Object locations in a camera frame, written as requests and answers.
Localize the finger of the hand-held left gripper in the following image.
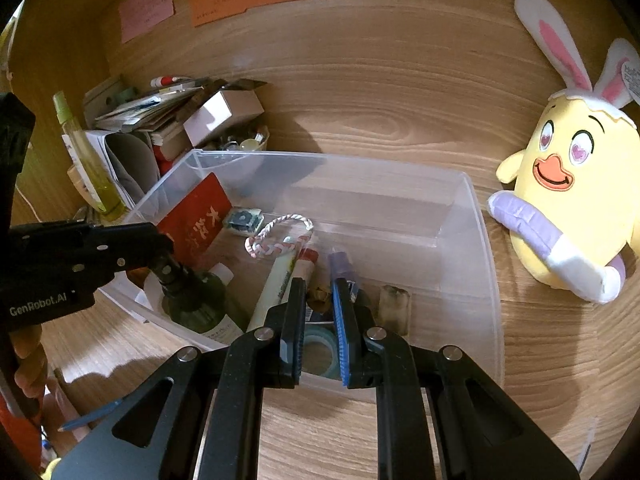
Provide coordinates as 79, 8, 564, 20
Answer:
75, 230, 177, 291
10, 220, 161, 243

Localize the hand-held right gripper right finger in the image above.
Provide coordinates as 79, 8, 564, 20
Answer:
332, 277, 583, 480

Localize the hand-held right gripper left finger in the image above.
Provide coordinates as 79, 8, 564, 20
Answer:
50, 276, 307, 480

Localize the teal tape roll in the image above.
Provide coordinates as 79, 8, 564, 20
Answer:
302, 327, 341, 378

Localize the small brown clip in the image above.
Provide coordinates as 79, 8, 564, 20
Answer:
307, 285, 333, 311

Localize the red packet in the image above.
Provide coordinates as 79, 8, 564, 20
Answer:
156, 172, 233, 268

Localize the pale green tube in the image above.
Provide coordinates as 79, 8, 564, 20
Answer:
246, 235, 301, 333

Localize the speckled pink tube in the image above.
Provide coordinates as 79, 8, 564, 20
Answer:
295, 247, 320, 296

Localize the navy bottle purple cap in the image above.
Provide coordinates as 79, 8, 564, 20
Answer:
327, 251, 371, 311

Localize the dark green pump bottle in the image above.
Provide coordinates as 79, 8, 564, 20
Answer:
150, 255, 251, 348

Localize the braided pink white bracelet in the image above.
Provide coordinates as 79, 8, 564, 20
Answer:
245, 214, 315, 260

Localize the small green sharpener box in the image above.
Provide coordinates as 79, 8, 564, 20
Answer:
223, 206, 263, 235

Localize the clear plastic bin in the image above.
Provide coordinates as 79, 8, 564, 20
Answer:
102, 149, 505, 403

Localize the person's left hand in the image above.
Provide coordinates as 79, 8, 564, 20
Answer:
12, 327, 51, 421

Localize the beige sunscreen tube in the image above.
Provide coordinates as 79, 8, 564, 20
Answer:
67, 165, 103, 206

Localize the yellow-green spray bottle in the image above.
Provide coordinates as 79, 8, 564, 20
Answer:
52, 91, 125, 216

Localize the red box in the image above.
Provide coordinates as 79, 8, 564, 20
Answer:
152, 132, 188, 163

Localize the blue pencil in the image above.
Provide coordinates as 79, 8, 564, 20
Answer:
57, 400, 123, 432

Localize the stack of books and papers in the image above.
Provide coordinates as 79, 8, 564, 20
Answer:
82, 76, 271, 136

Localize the orange garment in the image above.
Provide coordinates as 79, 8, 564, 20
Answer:
0, 400, 41, 466

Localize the ceramic bowl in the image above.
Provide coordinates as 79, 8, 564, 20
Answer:
200, 125, 271, 191

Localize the small white box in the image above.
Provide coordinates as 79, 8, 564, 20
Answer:
182, 90, 266, 147

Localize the pink paper note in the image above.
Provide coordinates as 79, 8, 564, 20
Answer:
119, 0, 175, 44

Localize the yellow chick plush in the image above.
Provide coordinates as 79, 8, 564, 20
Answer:
487, 0, 640, 305

